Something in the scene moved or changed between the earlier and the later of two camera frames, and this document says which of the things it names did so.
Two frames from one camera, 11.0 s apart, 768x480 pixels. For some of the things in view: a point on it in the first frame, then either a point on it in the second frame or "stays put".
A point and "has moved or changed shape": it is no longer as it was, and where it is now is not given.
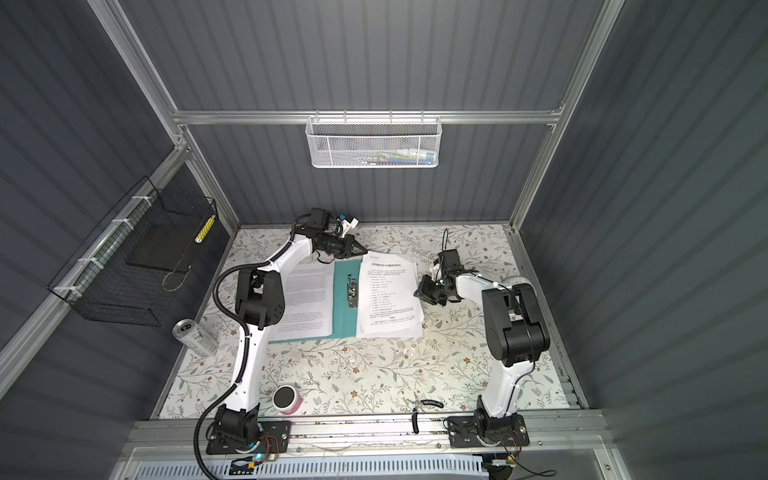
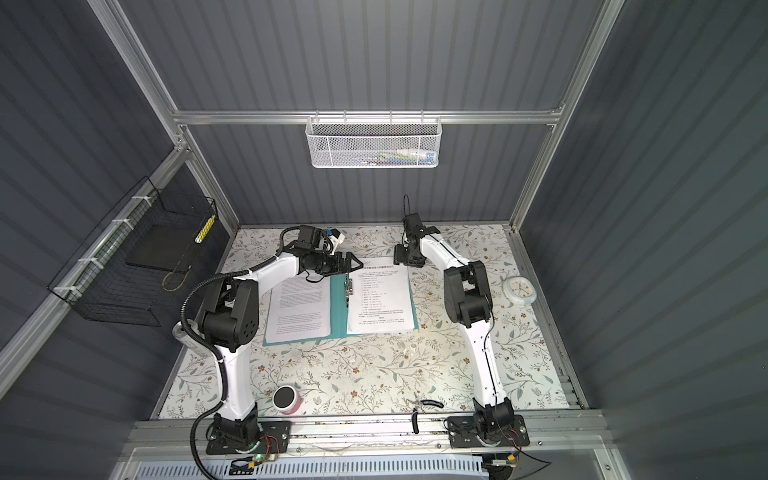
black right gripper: (425, 291) → (400, 257)
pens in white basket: (406, 156) stays put
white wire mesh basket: (374, 142) stays put
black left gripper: (348, 243) → (338, 266)
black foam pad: (165, 246) stays put
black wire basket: (131, 269) stays put
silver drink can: (192, 334) stays put
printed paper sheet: (309, 300) stays put
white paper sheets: (386, 303) has moved or changed shape
